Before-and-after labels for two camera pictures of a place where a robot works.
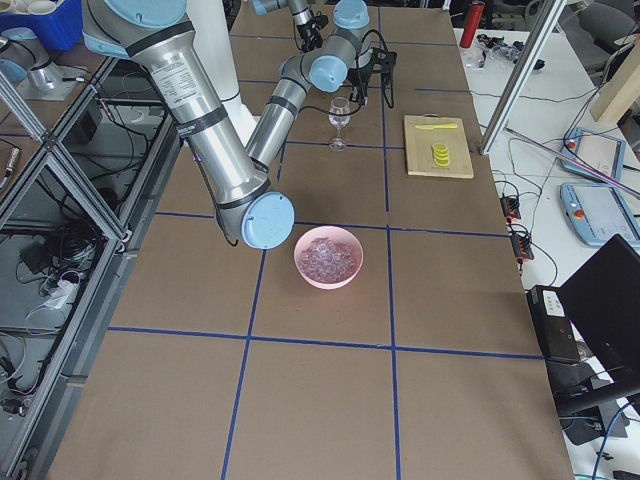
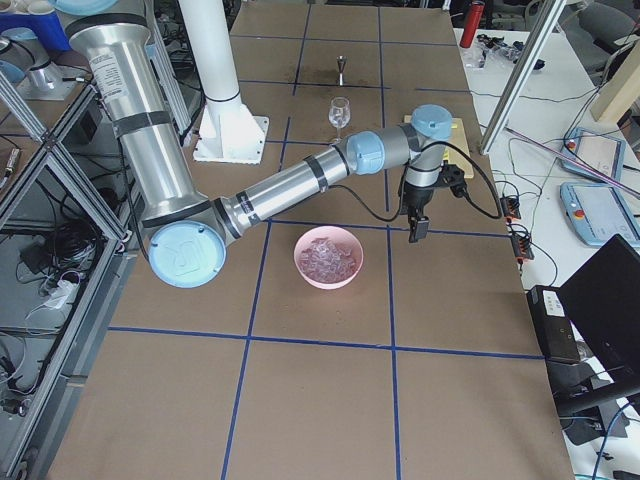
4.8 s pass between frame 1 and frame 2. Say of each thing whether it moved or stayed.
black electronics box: stayed
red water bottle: stayed
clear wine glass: stayed
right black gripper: moved
